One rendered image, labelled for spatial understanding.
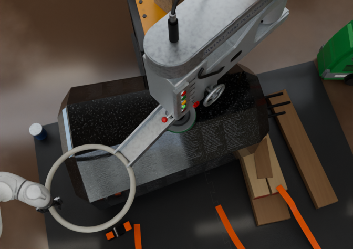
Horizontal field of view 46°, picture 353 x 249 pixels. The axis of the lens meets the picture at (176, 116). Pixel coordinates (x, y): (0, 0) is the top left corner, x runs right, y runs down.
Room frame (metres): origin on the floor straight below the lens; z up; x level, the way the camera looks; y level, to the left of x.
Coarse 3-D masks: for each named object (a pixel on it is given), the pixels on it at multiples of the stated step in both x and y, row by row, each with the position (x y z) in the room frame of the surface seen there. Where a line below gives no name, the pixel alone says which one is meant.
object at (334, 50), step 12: (348, 24) 1.66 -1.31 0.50; (336, 36) 1.64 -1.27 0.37; (348, 36) 1.56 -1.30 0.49; (324, 48) 1.65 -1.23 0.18; (336, 48) 1.55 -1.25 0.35; (348, 48) 1.47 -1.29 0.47; (324, 60) 1.55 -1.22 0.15; (336, 60) 1.47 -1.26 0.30; (348, 60) 1.43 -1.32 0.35; (324, 72) 1.46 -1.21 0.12; (336, 72) 1.44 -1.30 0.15; (348, 72) 1.43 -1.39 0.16; (348, 84) 1.38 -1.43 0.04
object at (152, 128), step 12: (156, 108) 0.87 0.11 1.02; (144, 120) 0.81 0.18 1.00; (156, 120) 0.82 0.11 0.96; (168, 120) 0.81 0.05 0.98; (132, 132) 0.75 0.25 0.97; (144, 132) 0.76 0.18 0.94; (156, 132) 0.75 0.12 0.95; (120, 144) 0.69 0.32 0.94; (132, 144) 0.70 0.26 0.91; (144, 144) 0.69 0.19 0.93; (132, 156) 0.64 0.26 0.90
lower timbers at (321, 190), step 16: (288, 96) 1.29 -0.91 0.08; (288, 112) 1.15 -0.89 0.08; (288, 128) 1.02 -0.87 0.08; (288, 144) 0.89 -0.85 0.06; (304, 144) 0.88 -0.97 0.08; (240, 160) 0.79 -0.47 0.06; (304, 160) 0.75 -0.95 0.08; (304, 176) 0.63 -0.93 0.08; (320, 176) 0.63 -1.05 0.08; (320, 192) 0.51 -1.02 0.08; (256, 208) 0.42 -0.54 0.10; (272, 208) 0.41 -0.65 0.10; (256, 224) 0.31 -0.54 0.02
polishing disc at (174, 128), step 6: (162, 108) 0.93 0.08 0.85; (192, 108) 0.92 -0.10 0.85; (168, 114) 0.90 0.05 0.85; (186, 114) 0.89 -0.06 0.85; (192, 114) 0.89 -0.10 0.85; (180, 120) 0.85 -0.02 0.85; (186, 120) 0.85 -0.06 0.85; (192, 120) 0.85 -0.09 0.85; (174, 126) 0.82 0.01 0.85; (180, 126) 0.81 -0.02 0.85; (186, 126) 0.81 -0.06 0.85
